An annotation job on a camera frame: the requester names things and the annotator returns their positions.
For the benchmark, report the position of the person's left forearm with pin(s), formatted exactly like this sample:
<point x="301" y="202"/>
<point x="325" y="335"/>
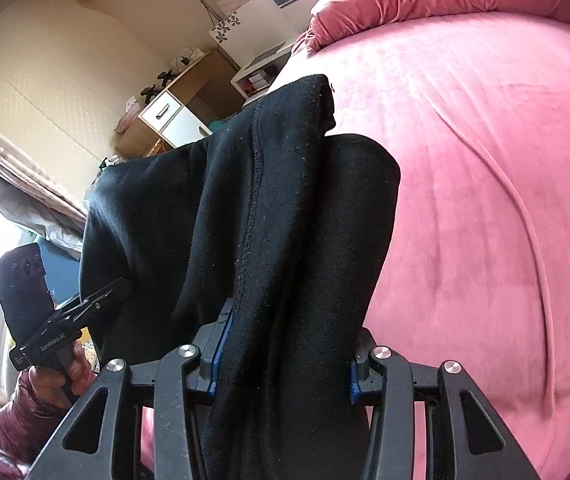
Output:
<point x="10" y="420"/>

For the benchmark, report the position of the wooden desk with white drawer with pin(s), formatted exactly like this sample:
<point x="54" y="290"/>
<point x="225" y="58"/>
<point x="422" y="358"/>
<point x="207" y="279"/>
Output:
<point x="185" y="95"/>

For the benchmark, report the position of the white floral panel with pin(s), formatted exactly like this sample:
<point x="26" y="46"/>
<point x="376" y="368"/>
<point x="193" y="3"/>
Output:
<point x="225" y="27"/>

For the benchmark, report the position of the grey plastic sheet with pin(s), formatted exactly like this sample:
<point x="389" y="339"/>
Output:
<point x="40" y="220"/>

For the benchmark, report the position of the black pants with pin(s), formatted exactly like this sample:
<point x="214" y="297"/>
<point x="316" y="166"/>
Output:
<point x="275" y="210"/>

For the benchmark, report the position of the person's left hand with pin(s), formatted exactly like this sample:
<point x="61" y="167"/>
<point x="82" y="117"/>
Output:
<point x="82" y="370"/>

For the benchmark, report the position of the pink bed sheet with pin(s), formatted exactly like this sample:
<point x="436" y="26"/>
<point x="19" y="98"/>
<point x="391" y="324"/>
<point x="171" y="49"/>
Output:
<point x="465" y="185"/>

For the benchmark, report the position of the white nightstand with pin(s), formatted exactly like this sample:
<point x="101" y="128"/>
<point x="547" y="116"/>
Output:
<point x="257" y="72"/>

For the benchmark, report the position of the white power strip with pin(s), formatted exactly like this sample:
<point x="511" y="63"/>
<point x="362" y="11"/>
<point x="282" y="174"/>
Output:
<point x="190" y="57"/>

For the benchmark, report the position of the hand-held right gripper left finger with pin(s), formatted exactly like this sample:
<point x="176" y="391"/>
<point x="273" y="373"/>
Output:
<point x="219" y="345"/>

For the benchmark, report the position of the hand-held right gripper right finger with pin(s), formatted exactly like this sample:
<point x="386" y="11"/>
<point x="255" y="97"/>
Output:
<point x="354" y="382"/>

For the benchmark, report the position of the striped pink curtain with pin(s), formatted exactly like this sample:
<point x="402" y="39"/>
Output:
<point x="25" y="160"/>

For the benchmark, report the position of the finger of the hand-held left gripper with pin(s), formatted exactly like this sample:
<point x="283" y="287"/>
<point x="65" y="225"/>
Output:
<point x="102" y="309"/>
<point x="100" y="292"/>

